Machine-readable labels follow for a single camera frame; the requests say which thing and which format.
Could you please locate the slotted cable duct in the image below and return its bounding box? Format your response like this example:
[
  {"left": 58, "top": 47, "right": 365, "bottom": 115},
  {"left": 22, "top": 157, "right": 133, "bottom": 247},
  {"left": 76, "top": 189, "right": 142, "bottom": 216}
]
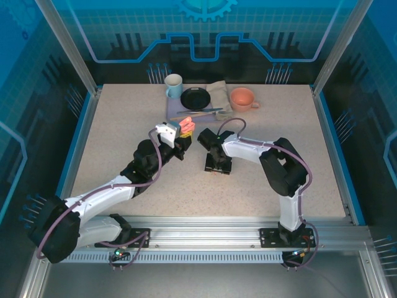
[{"left": 49, "top": 251, "right": 285, "bottom": 264}]

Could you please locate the blue edged table side rail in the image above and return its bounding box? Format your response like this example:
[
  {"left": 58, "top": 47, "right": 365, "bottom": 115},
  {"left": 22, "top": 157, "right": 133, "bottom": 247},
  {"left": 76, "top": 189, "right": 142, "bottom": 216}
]
[
  {"left": 310, "top": 85, "right": 368, "bottom": 226},
  {"left": 46, "top": 86, "right": 103, "bottom": 226}
]

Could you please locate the aluminium frame post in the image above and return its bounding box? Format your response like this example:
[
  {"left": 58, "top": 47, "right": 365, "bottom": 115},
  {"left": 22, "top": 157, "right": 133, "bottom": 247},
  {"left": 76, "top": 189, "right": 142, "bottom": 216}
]
[
  {"left": 311, "top": 0, "right": 370, "bottom": 96},
  {"left": 35, "top": 0, "right": 103, "bottom": 96}
]

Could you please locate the wooden chopstick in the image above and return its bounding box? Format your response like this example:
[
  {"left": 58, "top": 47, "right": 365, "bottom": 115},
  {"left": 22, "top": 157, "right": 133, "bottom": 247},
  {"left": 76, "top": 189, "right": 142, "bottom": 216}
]
[{"left": 169, "top": 112, "right": 215, "bottom": 121}]

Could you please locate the light blue mug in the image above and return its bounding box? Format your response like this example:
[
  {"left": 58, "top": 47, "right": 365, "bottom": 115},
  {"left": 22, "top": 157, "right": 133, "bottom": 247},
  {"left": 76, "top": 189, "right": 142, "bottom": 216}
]
[{"left": 164, "top": 73, "right": 184, "bottom": 99}]

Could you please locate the small LED connector board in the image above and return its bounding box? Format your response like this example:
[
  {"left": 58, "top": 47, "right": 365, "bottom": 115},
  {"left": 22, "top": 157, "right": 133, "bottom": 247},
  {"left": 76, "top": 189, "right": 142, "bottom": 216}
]
[
  {"left": 111, "top": 245, "right": 130, "bottom": 258},
  {"left": 288, "top": 248, "right": 311, "bottom": 259}
]

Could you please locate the black plate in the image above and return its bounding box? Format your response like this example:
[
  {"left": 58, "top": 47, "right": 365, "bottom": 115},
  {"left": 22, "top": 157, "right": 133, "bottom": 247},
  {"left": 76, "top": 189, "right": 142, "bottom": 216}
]
[{"left": 180, "top": 87, "right": 212, "bottom": 111}]

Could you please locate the orange cup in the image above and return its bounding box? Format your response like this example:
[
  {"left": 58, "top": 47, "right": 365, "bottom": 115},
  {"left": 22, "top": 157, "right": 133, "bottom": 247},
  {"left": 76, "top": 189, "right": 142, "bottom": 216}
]
[{"left": 230, "top": 87, "right": 262, "bottom": 112}]

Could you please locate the lavender tray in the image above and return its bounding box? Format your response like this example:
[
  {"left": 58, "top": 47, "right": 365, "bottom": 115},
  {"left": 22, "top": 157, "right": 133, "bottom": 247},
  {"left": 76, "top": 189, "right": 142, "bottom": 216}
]
[{"left": 166, "top": 93, "right": 218, "bottom": 122}]

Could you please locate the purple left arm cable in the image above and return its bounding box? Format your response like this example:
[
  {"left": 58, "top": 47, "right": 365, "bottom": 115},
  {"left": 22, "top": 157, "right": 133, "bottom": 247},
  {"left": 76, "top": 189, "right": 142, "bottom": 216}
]
[{"left": 37, "top": 129, "right": 150, "bottom": 271}]

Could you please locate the beige folded cloth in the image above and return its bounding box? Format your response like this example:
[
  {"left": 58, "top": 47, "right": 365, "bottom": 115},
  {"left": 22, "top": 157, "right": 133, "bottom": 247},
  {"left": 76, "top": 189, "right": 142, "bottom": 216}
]
[{"left": 206, "top": 80, "right": 234, "bottom": 122}]

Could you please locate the steel shelf panel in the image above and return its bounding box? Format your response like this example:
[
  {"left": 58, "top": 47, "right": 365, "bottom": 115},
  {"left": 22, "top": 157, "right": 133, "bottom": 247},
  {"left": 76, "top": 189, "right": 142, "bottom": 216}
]
[{"left": 18, "top": 242, "right": 385, "bottom": 298}]

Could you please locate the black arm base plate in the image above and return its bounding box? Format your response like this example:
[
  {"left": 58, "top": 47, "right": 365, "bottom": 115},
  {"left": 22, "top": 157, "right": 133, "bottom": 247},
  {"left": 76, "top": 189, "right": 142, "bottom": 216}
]
[
  {"left": 94, "top": 228, "right": 152, "bottom": 248},
  {"left": 259, "top": 228, "right": 316, "bottom": 248}
]

